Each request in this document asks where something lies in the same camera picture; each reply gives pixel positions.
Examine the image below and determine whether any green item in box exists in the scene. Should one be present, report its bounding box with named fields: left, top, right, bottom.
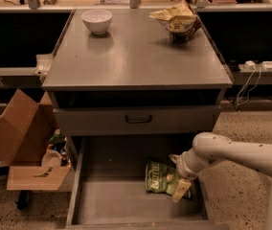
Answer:
left=49, top=129, right=65, bottom=145

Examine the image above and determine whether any grey drawer cabinet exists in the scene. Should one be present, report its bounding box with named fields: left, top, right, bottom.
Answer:
left=43, top=9, right=232, bottom=150

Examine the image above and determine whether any brown cardboard box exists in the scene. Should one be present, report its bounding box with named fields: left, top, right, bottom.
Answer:
left=0, top=90, right=75, bottom=192

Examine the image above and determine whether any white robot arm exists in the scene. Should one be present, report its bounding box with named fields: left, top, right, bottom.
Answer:
left=170, top=132, right=272, bottom=230

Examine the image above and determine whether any white power strip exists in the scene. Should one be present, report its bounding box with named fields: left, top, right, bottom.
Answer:
left=243, top=60, right=272, bottom=71

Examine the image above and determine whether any closed grey drawer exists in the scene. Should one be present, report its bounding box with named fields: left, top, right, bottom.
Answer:
left=54, top=105, right=220, bottom=136

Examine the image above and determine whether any white ceramic bowl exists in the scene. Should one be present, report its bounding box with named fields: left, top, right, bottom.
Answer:
left=81, top=10, right=112, bottom=35

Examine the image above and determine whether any yellow crumpled chip bag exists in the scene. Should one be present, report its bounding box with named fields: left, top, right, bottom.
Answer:
left=149, top=0, right=201, bottom=42

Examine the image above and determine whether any green jalapeno chip bag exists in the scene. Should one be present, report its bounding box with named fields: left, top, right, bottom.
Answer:
left=145, top=160, right=182, bottom=196

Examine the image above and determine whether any open grey lower drawer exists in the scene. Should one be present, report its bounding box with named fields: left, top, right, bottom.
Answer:
left=66, top=134, right=230, bottom=230

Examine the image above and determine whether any white round lid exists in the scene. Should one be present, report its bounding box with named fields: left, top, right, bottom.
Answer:
left=41, top=150, right=61, bottom=168

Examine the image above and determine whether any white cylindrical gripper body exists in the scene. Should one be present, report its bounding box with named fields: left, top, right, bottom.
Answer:
left=176, top=149, right=203, bottom=180

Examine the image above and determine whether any black drawer handle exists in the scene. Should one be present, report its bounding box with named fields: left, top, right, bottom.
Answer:
left=125, top=115, right=152, bottom=124

